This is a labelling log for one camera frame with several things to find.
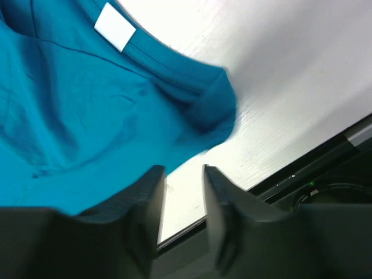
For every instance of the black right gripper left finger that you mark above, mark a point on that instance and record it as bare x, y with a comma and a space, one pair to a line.
114, 239

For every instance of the blue t shirt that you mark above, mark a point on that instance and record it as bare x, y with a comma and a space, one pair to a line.
81, 121

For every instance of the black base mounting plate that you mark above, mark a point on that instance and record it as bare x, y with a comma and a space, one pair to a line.
336, 172

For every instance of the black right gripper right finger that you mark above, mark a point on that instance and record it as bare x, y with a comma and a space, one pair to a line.
249, 238

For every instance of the aluminium frame rail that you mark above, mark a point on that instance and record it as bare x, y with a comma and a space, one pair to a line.
360, 132

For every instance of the white shirt label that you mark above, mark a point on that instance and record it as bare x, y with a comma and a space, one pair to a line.
114, 27

